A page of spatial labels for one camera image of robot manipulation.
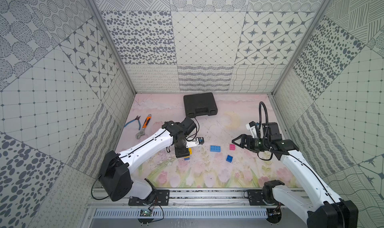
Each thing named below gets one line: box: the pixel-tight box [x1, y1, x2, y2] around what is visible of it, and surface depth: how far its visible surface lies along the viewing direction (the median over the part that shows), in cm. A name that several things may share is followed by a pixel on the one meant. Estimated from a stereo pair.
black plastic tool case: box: [183, 92, 218, 118], surface depth 113 cm
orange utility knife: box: [142, 114, 152, 129], surface depth 106 cm
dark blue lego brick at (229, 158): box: [226, 154, 233, 163], surface depth 88 cm
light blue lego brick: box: [210, 145, 221, 153], surface depth 92 cm
